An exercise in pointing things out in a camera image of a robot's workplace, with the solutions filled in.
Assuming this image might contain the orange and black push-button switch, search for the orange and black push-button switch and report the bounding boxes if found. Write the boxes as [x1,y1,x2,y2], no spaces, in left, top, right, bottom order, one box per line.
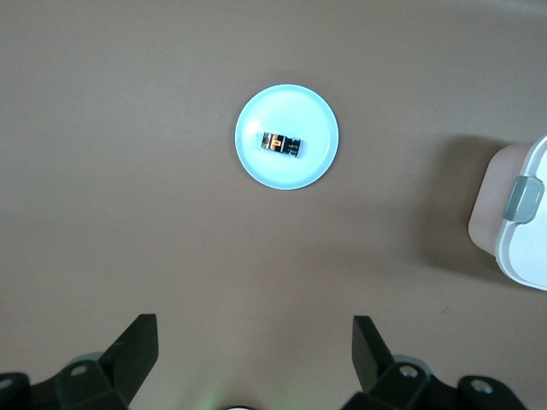
[259,131,303,159]

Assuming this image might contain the light blue round plate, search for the light blue round plate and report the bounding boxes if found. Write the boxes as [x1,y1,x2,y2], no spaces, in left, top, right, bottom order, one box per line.
[232,83,341,190]

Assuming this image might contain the white lidded box grey latches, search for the white lidded box grey latches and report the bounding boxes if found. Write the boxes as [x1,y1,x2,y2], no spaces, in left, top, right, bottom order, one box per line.
[468,134,547,292]

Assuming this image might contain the brown table cover sheet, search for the brown table cover sheet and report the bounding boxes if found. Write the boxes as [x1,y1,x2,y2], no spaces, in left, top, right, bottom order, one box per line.
[0,0,547,410]

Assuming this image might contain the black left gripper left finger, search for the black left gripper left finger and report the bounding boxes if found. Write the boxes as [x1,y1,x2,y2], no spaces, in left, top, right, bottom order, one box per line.
[55,313,160,410]

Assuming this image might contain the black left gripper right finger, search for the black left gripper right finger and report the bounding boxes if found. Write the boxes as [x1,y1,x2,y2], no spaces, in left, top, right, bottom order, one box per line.
[344,315,448,410]

